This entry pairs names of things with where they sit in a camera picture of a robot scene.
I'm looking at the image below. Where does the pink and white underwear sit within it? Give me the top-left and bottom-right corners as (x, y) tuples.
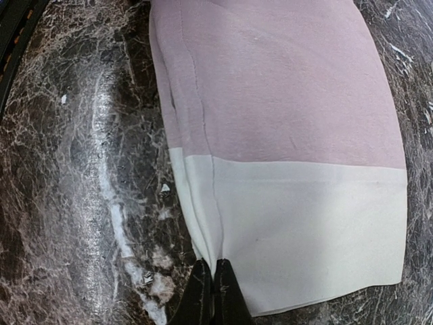
(150, 1), (407, 316)

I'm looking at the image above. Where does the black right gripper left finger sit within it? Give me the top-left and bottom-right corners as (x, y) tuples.
(168, 259), (214, 325)

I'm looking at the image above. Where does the black table edge rail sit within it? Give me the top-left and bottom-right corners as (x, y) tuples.
(1, 0), (49, 111)

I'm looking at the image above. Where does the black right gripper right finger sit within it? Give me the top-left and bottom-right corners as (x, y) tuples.
(212, 259), (254, 325)

